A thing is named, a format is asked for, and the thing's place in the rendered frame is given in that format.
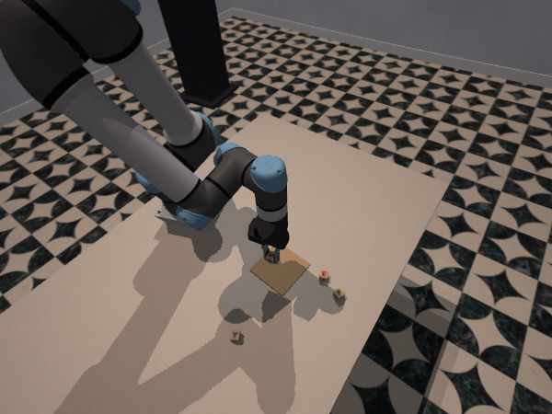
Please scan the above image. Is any tan square mat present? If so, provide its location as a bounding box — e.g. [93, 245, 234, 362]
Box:
[249, 247, 310, 296]

